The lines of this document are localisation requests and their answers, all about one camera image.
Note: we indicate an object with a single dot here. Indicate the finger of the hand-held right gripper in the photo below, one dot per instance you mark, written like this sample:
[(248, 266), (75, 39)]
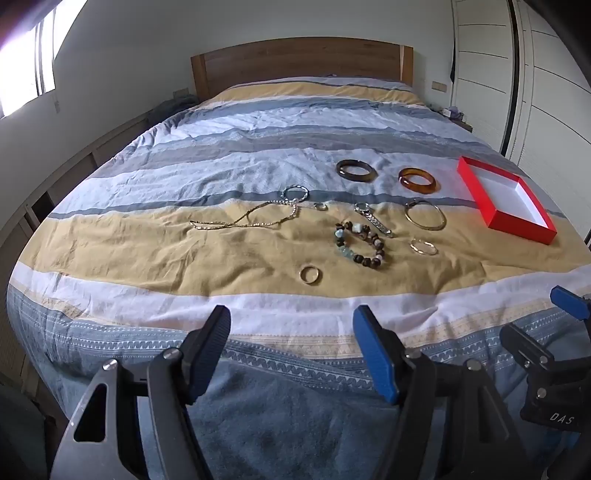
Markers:
[(570, 301), (526, 344)]

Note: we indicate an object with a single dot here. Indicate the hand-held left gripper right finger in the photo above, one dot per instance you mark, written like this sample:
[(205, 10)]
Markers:
[(376, 355)]

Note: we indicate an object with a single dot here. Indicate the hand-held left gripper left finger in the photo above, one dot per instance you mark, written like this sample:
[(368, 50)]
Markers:
[(210, 350)]

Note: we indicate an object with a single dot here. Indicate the red cardboard box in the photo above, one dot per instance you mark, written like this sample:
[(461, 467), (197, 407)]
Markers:
[(505, 198)]

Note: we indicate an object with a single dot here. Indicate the thin metal bangle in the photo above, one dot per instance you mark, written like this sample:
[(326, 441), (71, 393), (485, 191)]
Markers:
[(425, 214)]

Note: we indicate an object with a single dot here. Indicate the chunky silver bangle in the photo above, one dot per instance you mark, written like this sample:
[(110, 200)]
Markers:
[(295, 193)]

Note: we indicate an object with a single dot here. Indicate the grey-blue towel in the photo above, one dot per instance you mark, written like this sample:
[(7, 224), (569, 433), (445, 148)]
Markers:
[(286, 415)]

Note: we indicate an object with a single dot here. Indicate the amber bangle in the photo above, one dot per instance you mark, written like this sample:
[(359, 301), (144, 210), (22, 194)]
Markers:
[(418, 180)]

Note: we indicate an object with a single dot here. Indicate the dark brown bangle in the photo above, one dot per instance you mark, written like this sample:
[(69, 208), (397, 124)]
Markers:
[(356, 170)]

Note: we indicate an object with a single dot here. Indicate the striped duvet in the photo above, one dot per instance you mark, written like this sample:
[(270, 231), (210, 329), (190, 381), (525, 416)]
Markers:
[(194, 152)]

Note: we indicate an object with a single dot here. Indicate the white wardrobe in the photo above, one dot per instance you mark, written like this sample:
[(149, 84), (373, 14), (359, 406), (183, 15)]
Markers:
[(521, 78)]

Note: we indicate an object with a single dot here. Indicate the dark cloth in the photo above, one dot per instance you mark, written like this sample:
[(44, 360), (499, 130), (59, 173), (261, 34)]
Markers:
[(171, 110)]

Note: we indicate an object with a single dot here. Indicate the wooden headboard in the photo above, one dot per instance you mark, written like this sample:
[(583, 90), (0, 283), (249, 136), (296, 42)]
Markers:
[(295, 64)]

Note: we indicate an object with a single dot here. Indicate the window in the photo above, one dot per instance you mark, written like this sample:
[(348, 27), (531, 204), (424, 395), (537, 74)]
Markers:
[(27, 69)]

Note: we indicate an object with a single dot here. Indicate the wall switch plate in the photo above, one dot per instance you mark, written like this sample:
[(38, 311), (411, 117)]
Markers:
[(439, 86)]

